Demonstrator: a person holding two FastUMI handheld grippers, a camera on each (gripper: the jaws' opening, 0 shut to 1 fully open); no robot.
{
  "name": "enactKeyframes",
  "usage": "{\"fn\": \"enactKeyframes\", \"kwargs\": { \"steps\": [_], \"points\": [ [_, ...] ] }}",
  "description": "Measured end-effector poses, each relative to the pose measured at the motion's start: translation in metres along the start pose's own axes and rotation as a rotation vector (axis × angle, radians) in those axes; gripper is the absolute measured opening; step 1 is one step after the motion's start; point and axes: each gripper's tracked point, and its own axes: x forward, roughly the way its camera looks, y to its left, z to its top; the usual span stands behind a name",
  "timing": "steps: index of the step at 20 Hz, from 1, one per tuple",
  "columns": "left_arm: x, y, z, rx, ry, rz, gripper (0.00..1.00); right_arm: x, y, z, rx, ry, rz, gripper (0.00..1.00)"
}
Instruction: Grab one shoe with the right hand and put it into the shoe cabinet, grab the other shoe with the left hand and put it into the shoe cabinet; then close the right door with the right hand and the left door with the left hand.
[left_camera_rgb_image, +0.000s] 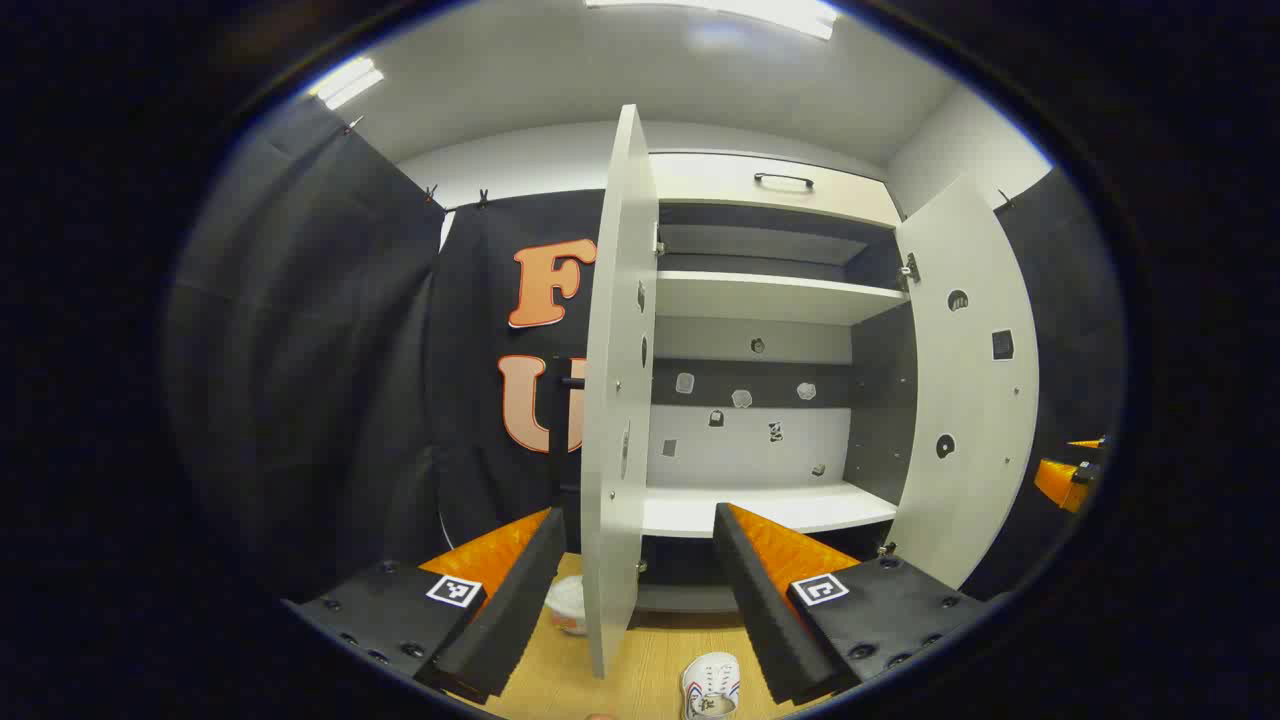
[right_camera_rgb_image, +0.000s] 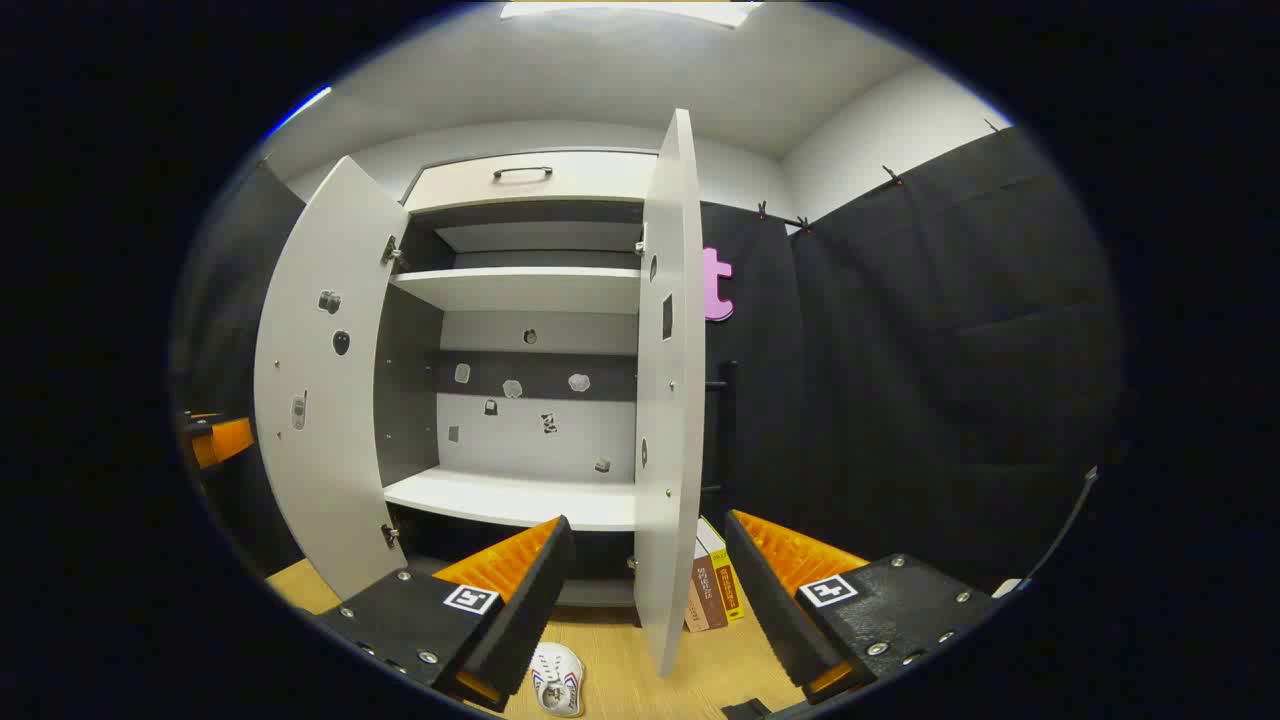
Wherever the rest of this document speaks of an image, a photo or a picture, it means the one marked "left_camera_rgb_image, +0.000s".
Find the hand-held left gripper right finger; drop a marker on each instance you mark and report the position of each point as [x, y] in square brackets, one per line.
[760, 620]

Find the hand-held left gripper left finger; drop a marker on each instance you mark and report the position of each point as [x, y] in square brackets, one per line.
[510, 620]

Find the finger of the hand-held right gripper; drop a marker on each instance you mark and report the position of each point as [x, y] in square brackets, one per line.
[1060, 482]
[1088, 442]

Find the white canvas shoe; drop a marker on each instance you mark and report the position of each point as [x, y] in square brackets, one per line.
[710, 685]

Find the white shoe cabinet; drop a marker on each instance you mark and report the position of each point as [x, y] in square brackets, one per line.
[760, 300]

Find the white cabinet shelf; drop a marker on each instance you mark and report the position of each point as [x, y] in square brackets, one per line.
[700, 510]
[760, 295]

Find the white cabinet drawer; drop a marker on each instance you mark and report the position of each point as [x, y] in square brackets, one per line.
[720, 190]

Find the white round object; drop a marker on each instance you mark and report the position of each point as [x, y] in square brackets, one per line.
[567, 603]

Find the black backdrop cloth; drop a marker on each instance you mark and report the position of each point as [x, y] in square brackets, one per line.
[300, 350]

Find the long ceiling light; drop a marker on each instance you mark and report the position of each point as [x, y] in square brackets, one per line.
[720, 10]
[347, 83]

